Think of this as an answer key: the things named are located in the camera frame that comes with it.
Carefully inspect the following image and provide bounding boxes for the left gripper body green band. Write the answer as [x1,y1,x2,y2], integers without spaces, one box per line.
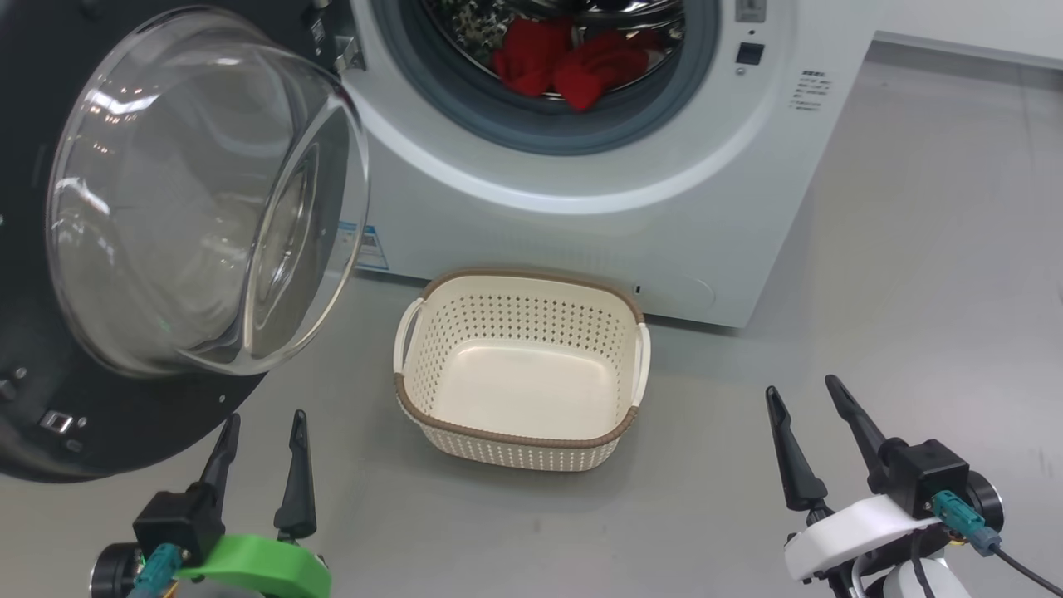
[174,534,331,598]

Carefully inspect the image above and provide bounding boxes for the black cable with teal connector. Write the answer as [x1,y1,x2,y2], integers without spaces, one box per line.
[932,490,1063,598]
[129,544,185,598]

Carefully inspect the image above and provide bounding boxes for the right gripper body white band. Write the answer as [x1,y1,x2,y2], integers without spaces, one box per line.
[785,496,948,582]

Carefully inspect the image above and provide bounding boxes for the red and white jersey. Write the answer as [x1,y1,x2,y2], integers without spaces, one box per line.
[492,17,665,113]

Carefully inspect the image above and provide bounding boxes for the washing machine glass door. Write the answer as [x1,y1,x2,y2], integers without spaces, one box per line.
[0,0,370,483]

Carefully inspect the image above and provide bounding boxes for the cream perforated laundry basket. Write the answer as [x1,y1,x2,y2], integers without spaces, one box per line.
[393,268,652,473]

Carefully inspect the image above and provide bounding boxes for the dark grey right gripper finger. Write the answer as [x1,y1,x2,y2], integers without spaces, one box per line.
[765,385,829,512]
[825,375,889,493]

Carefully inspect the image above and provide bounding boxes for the black text warning sticker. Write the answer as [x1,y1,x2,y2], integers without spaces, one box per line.
[789,69,829,113]

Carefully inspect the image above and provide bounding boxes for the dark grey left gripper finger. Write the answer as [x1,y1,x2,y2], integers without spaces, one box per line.
[274,409,317,541]
[198,413,242,522]

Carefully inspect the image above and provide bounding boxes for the white front-load washing machine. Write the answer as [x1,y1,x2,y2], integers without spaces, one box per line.
[332,0,881,329]

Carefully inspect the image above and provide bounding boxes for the blue energy label sticker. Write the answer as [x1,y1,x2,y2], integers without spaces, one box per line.
[339,220,389,272]

